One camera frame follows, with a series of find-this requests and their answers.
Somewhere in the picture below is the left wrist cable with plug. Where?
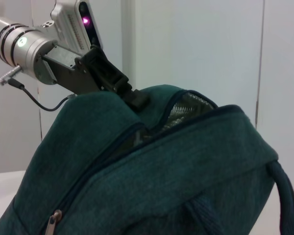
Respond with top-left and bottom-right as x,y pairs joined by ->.
0,65 -> 77,112

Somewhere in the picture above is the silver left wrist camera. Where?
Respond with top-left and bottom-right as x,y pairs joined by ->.
49,0 -> 104,55

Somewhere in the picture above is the teal insulated lunch bag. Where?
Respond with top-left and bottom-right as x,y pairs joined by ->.
13,84 -> 294,235

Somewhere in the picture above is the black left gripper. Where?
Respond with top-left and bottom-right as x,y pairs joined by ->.
37,45 -> 150,110

